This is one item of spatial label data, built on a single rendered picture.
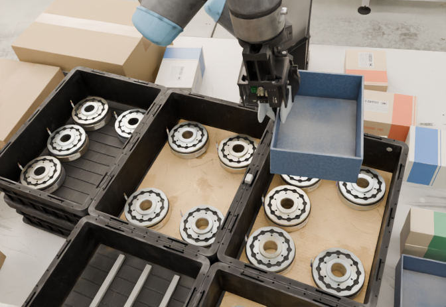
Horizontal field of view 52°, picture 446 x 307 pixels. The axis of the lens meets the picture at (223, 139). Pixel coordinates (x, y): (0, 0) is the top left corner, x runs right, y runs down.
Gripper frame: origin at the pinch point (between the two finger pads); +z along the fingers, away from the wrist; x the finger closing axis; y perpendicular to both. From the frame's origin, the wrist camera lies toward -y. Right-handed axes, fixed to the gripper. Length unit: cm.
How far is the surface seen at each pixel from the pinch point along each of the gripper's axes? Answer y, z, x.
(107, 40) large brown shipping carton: -43, 16, -62
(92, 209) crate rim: 15.8, 14.9, -39.1
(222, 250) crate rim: 19.8, 18.3, -10.0
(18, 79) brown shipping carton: -26, 17, -85
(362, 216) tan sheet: 1.4, 31.5, 15.3
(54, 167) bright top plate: 3, 20, -59
